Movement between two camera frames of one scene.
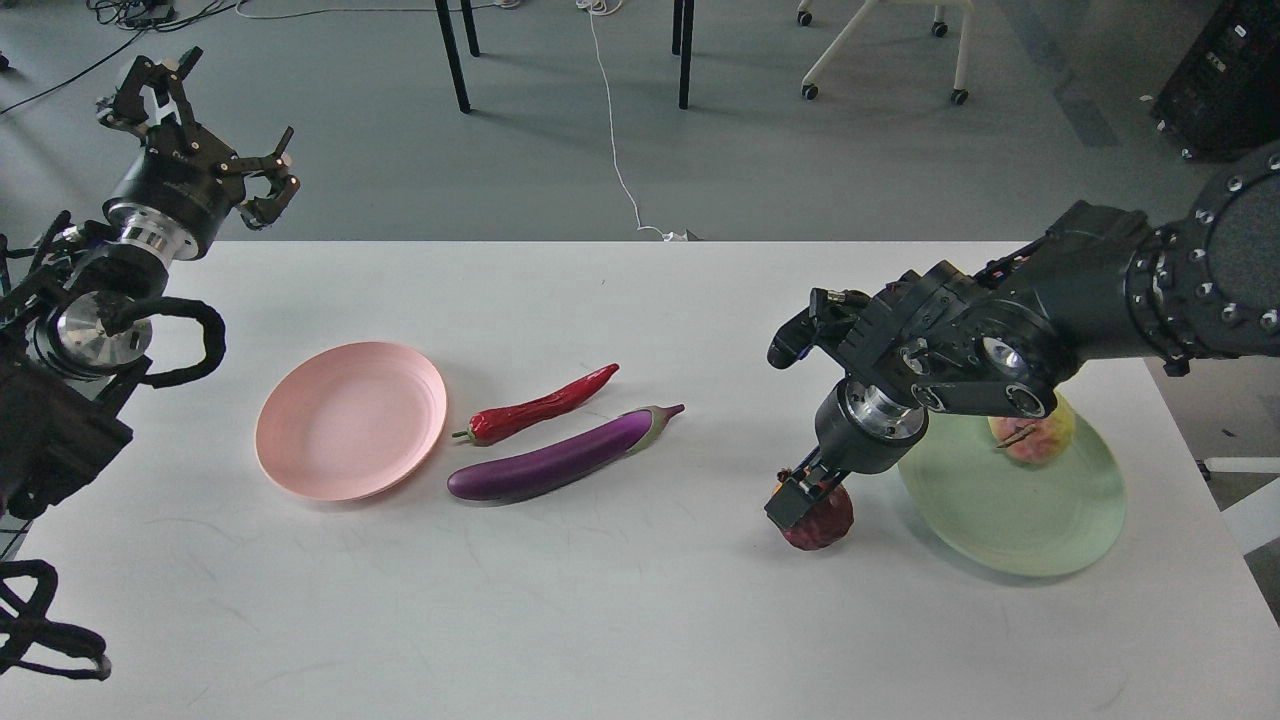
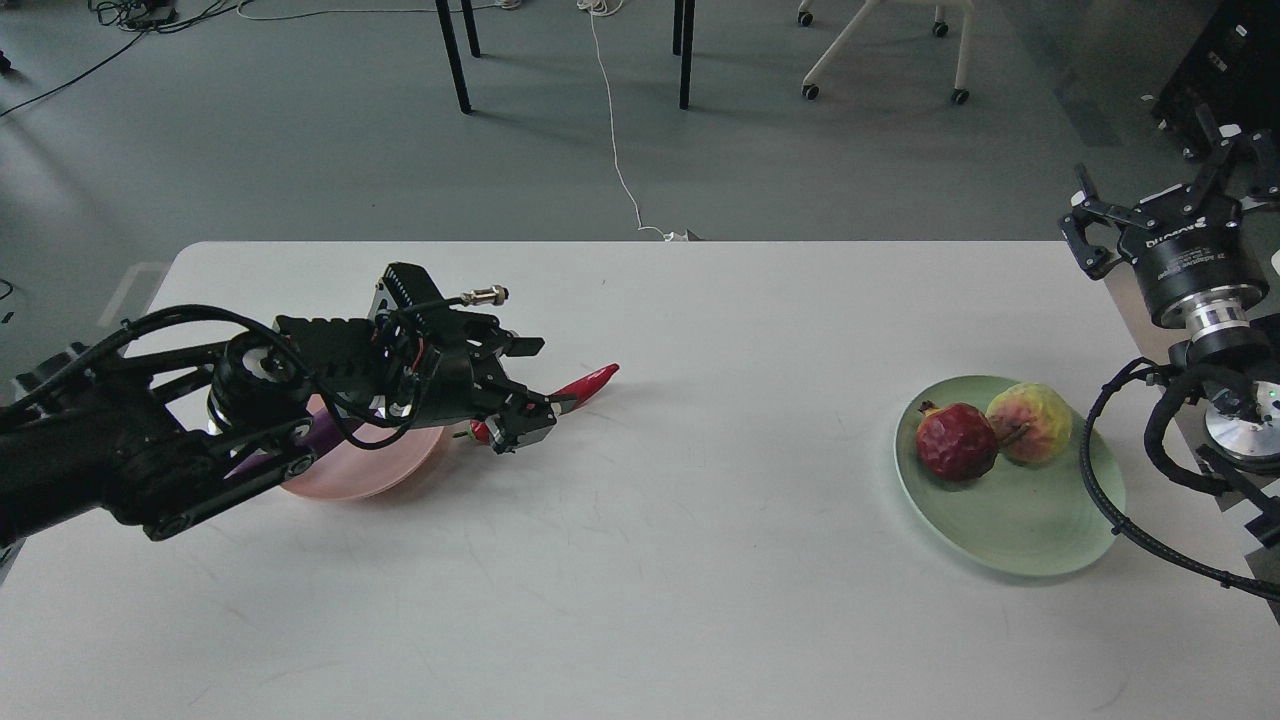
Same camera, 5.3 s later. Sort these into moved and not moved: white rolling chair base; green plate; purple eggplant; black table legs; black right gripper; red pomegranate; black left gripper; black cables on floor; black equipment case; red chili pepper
Moved: black left gripper; black right gripper; red pomegranate; purple eggplant
Not moved: green plate; black cables on floor; black equipment case; white rolling chair base; red chili pepper; black table legs
